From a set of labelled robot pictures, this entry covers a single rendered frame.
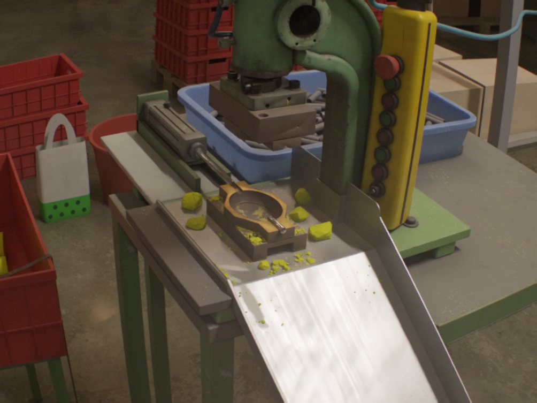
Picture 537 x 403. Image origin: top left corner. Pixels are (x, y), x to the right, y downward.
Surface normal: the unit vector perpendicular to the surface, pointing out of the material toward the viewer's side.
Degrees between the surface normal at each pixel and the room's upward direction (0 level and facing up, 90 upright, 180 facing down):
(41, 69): 90
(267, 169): 103
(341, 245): 0
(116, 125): 81
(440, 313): 0
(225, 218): 90
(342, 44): 90
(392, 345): 30
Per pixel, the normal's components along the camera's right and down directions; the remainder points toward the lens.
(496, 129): -0.88, 0.18
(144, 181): 0.04, -0.89
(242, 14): -0.70, 0.30
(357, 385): 0.28, -0.56
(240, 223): -0.46, 0.39
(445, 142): 0.45, 0.57
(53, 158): 0.48, 0.27
